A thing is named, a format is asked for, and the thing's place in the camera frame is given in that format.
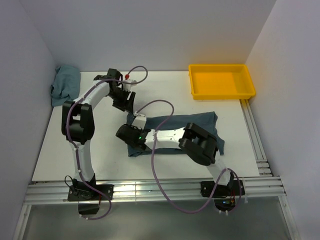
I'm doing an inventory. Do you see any aluminium front rail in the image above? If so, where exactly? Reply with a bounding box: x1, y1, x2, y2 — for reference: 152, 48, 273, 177
23, 176, 286, 205

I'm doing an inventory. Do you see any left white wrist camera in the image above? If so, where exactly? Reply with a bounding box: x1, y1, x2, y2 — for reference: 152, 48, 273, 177
122, 74, 137, 92

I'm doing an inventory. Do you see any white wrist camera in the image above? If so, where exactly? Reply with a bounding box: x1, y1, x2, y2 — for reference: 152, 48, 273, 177
122, 74, 137, 92
131, 112, 147, 130

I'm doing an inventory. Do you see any yellow plastic tray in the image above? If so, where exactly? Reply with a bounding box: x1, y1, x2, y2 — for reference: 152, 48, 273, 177
188, 64, 256, 101

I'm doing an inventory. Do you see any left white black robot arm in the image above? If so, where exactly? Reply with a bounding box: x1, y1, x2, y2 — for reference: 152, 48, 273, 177
61, 68, 136, 200

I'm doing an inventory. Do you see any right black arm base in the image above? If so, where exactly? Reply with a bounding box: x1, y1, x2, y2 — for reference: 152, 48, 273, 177
200, 179, 246, 212

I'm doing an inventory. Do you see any light blue crumpled t-shirt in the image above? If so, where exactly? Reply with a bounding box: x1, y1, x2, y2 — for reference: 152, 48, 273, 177
50, 65, 81, 107

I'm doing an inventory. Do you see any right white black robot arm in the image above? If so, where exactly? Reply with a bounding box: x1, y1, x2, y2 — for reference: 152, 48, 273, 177
116, 123, 234, 195

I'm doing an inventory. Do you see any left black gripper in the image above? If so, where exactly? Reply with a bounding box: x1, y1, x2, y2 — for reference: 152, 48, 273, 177
107, 88, 136, 114

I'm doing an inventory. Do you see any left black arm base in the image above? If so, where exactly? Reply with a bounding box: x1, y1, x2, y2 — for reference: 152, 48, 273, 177
67, 184, 114, 216

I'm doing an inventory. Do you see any dark teal t-shirt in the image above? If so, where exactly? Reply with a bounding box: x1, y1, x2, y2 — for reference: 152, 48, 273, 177
126, 111, 225, 157

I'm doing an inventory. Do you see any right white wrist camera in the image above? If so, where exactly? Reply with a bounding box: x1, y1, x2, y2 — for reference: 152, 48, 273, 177
131, 112, 147, 130

